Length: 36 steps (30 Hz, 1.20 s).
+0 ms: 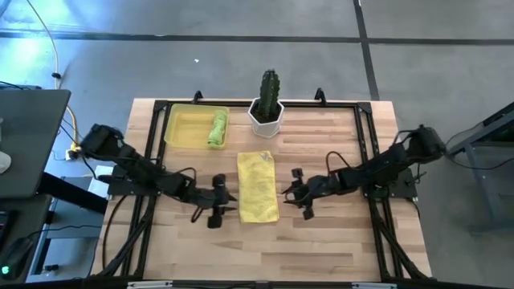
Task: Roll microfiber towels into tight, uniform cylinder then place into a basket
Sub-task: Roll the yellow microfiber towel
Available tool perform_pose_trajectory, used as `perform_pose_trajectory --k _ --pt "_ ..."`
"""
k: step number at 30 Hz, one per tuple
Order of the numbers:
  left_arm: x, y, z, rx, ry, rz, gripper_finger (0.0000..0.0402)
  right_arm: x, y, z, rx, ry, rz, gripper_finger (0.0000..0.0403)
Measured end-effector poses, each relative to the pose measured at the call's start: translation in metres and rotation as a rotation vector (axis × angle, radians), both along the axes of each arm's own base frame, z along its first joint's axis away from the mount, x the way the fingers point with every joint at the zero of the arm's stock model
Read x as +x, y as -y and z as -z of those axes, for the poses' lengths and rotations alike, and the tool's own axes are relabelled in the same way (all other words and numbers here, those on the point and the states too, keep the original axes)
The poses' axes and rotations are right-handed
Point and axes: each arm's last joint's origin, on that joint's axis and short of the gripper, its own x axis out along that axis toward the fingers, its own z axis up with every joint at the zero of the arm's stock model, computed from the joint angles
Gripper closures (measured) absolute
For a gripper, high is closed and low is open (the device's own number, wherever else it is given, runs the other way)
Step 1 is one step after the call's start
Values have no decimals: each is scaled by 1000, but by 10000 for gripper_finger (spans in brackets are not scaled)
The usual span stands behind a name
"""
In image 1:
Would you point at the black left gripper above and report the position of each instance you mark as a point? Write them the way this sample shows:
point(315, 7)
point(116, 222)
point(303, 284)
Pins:
point(210, 198)

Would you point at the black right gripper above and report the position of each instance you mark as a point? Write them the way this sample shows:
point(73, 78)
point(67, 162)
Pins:
point(307, 190)

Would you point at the yellow microfiber towel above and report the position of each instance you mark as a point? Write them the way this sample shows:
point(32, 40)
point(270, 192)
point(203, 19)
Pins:
point(258, 186)

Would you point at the green microfiber towel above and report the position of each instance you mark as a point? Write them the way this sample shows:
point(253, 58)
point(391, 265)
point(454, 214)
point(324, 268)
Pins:
point(217, 128)

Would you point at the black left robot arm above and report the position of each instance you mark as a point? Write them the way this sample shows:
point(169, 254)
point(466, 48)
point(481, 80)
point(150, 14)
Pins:
point(136, 164)

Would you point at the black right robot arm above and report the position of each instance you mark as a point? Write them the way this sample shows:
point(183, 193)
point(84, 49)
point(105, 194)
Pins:
point(385, 162)

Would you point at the yellow plastic basket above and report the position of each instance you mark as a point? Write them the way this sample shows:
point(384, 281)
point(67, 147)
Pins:
point(188, 128)

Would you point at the white plant pot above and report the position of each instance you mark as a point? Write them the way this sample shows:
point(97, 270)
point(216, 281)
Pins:
point(265, 126)

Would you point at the green cactus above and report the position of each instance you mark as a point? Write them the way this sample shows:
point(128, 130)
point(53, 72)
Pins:
point(269, 94)

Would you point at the white floor box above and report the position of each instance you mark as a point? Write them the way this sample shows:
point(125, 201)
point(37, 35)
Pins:
point(98, 186)

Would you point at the black desk foot bar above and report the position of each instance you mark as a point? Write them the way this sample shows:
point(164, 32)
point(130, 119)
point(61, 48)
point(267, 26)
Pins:
point(72, 192)

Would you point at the yellow power plug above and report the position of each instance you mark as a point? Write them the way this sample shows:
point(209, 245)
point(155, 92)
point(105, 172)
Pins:
point(73, 152)

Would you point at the grey desk base shelf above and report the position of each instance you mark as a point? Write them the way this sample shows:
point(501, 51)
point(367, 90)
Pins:
point(68, 241)

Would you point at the grey metal table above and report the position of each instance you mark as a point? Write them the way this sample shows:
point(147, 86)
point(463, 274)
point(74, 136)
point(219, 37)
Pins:
point(486, 132)

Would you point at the black side desk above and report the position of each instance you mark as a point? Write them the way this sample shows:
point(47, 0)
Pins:
point(32, 140)

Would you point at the black computer mouse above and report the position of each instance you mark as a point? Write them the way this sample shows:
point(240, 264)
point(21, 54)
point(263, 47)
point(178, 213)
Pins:
point(16, 257)

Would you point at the white object on desk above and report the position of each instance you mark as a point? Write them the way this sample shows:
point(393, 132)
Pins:
point(3, 160)

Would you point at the black aluminium table frame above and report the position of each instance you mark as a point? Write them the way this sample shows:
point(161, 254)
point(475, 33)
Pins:
point(321, 105)

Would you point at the black frame clamp bracket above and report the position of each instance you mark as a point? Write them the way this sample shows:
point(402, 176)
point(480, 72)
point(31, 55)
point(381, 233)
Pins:
point(197, 96)
point(320, 95)

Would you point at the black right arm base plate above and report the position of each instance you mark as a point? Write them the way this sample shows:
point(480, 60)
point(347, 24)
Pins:
point(401, 186)

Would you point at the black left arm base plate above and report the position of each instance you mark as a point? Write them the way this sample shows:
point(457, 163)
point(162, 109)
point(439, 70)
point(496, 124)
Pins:
point(116, 189)

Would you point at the silver edge bracket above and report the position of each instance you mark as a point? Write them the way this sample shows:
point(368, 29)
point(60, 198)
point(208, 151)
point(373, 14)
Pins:
point(148, 285)
point(373, 286)

